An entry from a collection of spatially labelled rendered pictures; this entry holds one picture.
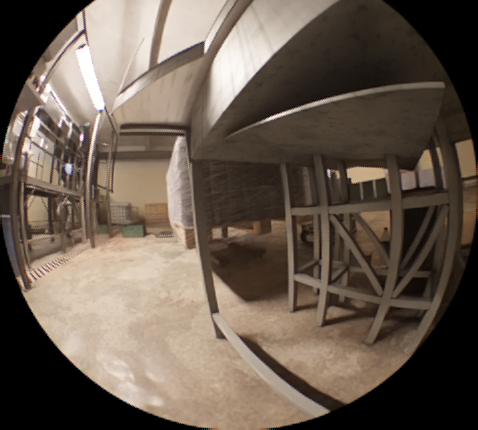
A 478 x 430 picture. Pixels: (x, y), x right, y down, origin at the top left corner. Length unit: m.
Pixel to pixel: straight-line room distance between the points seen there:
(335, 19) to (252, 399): 0.84
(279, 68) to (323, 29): 0.09
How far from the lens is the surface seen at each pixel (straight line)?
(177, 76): 0.59
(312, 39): 0.22
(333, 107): 0.20
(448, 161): 0.56
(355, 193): 0.81
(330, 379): 0.71
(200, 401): 0.69
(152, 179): 10.08
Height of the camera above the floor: 0.63
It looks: 5 degrees up
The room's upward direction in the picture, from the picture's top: 5 degrees counter-clockwise
